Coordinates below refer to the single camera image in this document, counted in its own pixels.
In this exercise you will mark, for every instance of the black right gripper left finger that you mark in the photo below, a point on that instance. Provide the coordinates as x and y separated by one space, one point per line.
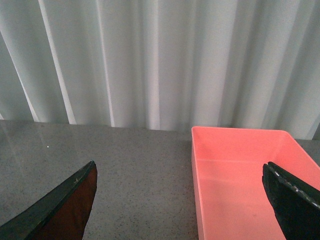
62 214

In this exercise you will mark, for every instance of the white pleated curtain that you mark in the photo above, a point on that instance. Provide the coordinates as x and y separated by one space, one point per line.
163 64

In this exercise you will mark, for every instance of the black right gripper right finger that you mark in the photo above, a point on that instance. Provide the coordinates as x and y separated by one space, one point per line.
295 203

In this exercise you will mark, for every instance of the pink plastic bin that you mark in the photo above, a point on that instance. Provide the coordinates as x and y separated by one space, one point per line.
227 169

